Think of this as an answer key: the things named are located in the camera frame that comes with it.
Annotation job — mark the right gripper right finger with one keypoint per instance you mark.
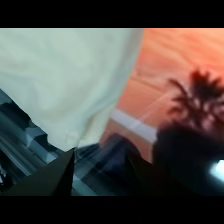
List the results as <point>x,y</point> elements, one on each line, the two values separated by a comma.
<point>150,180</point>

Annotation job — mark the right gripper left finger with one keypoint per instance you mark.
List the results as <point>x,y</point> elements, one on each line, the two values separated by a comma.
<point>50,179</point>

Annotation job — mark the pale green shirt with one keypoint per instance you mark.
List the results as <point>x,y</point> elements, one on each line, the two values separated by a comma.
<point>66,83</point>

